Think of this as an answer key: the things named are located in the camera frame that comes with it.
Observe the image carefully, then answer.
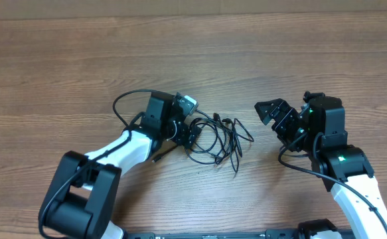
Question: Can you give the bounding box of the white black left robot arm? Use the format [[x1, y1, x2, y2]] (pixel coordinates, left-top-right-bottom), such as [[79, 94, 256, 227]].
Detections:
[[38, 90, 200, 239]]

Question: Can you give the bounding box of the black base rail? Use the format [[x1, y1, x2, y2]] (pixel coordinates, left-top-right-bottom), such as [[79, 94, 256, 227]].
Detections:
[[123, 228, 355, 239]]

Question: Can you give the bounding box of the black cable silver plug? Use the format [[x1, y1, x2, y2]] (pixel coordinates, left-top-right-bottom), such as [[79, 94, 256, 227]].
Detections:
[[152, 114, 219, 165]]

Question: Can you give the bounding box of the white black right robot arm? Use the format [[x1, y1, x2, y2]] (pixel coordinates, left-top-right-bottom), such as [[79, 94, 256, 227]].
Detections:
[[254, 92, 387, 238]]

